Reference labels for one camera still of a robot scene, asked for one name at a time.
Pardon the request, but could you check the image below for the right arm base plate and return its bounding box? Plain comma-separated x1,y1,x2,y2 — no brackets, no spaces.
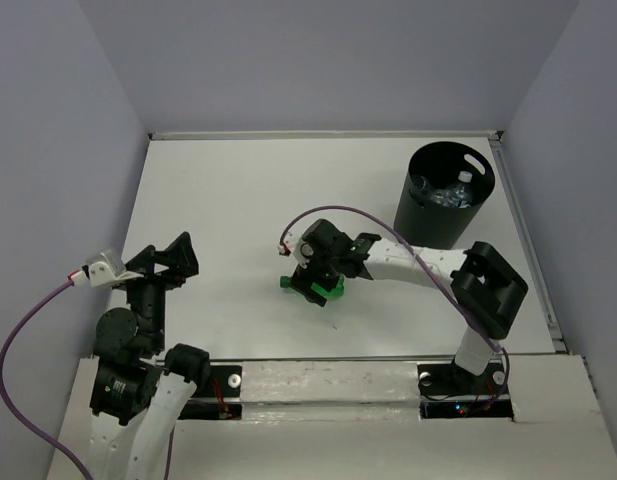
418,361,514,420

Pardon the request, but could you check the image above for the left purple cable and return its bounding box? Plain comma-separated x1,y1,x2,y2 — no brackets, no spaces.
0,277,177,480

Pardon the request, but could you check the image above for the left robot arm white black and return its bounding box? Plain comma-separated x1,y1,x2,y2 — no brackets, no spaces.
84,232,211,479

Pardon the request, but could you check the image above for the black plastic bin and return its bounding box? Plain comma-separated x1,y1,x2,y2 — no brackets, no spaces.
393,141,496,249

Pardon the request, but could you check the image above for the green plastic bottle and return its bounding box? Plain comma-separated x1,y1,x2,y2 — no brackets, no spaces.
279,275,345,299

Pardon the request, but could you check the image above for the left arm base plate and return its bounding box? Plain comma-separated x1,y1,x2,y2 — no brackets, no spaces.
179,363,243,421

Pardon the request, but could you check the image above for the aluminium table edge rail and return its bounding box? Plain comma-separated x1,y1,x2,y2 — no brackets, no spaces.
148,130,503,141

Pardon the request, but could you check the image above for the clear bottle black cap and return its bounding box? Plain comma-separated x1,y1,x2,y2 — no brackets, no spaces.
411,175,434,199

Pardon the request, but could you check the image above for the clear bottle green white label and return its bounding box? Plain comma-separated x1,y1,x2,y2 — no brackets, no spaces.
429,171,474,209

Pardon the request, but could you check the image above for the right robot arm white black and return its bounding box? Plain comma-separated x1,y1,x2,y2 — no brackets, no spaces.
279,219,529,392

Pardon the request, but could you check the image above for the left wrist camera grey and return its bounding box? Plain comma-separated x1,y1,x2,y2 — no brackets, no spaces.
68,248,141,289

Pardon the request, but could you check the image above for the white foam front board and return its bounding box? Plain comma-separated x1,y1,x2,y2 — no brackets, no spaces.
240,360,421,424

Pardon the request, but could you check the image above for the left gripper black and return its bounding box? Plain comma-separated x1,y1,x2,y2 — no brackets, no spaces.
120,228,200,349

